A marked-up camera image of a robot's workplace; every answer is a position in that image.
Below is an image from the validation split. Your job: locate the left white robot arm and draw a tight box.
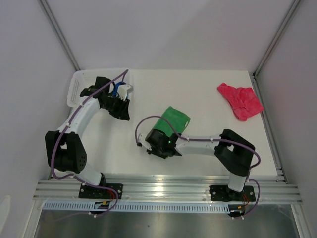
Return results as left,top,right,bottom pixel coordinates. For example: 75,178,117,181
45,76,133,198

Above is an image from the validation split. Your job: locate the left aluminium corner post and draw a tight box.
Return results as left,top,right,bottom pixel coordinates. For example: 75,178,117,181
37,0,81,71

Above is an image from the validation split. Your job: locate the right aluminium corner post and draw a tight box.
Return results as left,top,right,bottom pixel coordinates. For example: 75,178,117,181
252,0,303,79

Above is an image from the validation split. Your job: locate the white plastic basket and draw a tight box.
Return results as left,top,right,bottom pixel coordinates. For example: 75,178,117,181
67,69,132,109

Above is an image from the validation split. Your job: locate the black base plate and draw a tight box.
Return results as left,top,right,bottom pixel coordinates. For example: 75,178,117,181
209,185,256,202
78,183,123,200

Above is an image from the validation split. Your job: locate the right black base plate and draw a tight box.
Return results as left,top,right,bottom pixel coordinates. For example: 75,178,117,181
209,185,256,202

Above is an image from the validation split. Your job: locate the purple cable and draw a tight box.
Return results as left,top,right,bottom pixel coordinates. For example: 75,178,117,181
135,116,261,220
49,69,129,220

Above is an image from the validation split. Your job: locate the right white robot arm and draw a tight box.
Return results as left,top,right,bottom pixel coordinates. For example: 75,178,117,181
137,129,255,200

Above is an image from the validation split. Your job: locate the blue towel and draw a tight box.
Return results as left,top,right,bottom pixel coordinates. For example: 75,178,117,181
112,82,126,97

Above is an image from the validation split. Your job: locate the white slotted cable duct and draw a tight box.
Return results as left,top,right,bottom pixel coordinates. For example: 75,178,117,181
43,201,243,214

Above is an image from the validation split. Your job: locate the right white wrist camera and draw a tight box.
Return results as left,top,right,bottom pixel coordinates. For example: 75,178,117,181
136,133,143,147

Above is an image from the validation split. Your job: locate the aluminium corner post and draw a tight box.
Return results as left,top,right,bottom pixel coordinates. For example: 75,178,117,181
37,0,81,71
252,0,303,79

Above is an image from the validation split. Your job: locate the green towel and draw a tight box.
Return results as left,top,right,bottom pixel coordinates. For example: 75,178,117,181
154,106,191,137

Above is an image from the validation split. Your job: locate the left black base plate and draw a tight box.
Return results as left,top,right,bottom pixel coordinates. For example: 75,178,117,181
78,183,123,200

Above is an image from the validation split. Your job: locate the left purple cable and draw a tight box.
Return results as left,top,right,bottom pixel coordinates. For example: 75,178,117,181
49,69,129,220

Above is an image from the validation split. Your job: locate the pink towel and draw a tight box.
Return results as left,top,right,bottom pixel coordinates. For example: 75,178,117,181
217,83,264,121

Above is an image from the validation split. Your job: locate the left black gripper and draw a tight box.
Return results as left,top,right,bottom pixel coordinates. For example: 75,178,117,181
102,94,130,121

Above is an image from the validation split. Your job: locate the aluminium front rail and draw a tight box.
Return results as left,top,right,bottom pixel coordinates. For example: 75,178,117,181
33,174,303,204

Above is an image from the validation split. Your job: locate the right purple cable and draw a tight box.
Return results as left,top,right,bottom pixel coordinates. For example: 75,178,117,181
135,116,261,220

